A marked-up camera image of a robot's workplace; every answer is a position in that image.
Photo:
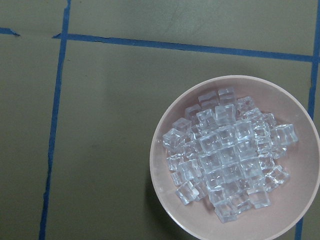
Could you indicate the clear ice cubes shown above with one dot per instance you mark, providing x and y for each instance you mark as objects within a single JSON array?
[{"x": 225, "y": 149}]

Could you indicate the pink bowl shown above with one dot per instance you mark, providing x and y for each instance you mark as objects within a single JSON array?
[{"x": 289, "y": 202}]

